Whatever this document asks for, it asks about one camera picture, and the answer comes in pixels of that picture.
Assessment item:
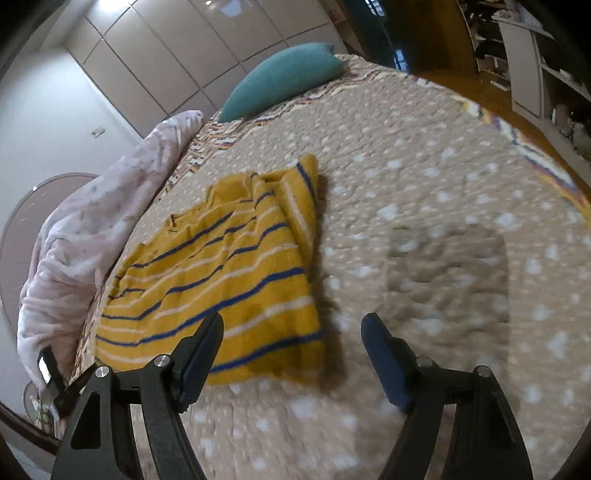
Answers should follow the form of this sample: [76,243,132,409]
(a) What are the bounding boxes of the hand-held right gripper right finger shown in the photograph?
[360,312,536,480]

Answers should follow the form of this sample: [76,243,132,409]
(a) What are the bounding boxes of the beige panelled wardrobe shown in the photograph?
[65,0,352,139]

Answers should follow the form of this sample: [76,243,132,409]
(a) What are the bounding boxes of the teal pillow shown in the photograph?
[217,43,345,124]

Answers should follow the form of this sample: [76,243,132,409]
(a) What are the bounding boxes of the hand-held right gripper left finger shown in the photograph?
[50,311,225,480]

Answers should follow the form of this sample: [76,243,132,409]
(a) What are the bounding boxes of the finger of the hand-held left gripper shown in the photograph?
[37,347,93,418]

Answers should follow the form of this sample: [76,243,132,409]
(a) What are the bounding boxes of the pink floral duvet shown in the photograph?
[17,110,205,398]

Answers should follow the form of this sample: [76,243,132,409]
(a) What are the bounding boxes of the beige spotted bedspread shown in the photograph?
[69,53,591,480]

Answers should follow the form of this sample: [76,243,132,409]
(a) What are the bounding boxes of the shelf with clothes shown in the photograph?
[457,0,509,75]

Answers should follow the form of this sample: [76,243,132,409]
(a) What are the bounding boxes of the white shelf unit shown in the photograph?
[496,9,591,162]

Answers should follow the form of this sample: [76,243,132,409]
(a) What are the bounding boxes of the yellow striped knit sweater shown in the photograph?
[95,154,331,387]

